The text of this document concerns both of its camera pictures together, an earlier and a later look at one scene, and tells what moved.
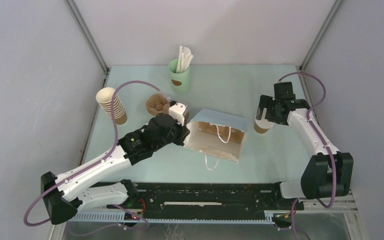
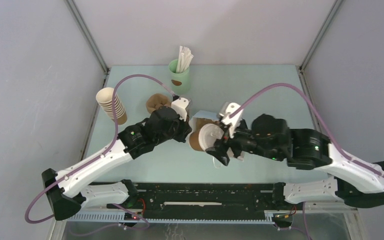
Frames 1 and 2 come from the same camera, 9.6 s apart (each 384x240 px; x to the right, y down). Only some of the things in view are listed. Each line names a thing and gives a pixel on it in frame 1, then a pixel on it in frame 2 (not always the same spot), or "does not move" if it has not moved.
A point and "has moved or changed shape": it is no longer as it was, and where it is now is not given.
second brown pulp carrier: (157, 103) does not move
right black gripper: (266, 101) to (219, 150)
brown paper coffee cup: (260, 130) has moved or changed shape
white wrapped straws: (185, 57) does not move
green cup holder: (180, 82) does not move
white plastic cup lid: (264, 123) has moved or changed shape
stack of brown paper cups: (104, 97) does not move
